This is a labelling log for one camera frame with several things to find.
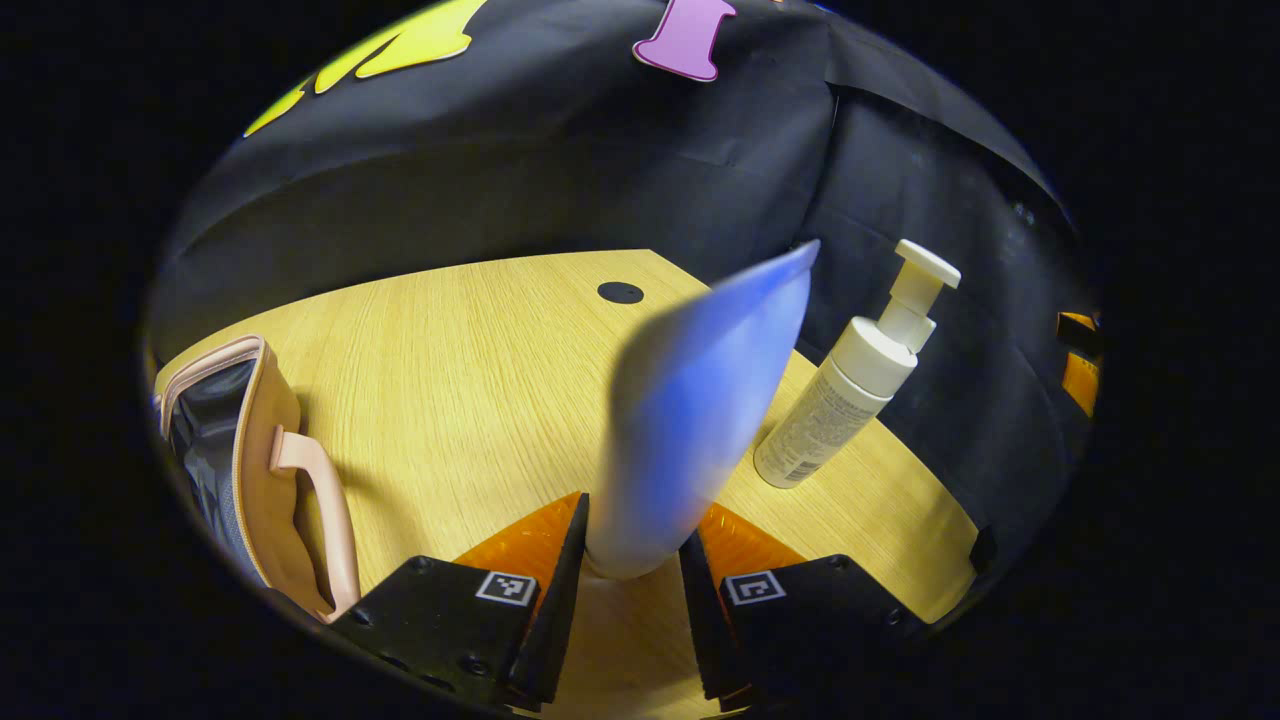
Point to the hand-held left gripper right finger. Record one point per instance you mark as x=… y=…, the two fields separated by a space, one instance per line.
x=705 y=620

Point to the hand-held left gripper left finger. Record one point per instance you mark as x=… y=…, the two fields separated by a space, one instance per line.
x=555 y=610

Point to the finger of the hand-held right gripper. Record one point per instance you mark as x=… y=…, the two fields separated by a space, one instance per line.
x=1080 y=385
x=1080 y=338

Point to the white squeeze tube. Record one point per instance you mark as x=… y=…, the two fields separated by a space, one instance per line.
x=690 y=420

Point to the white pump bottle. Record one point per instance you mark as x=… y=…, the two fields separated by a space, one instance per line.
x=840 y=400

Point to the pink suitcase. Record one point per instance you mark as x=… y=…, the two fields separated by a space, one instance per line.
x=270 y=470

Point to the black backdrop cloth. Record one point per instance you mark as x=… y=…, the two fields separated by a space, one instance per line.
x=500 y=180

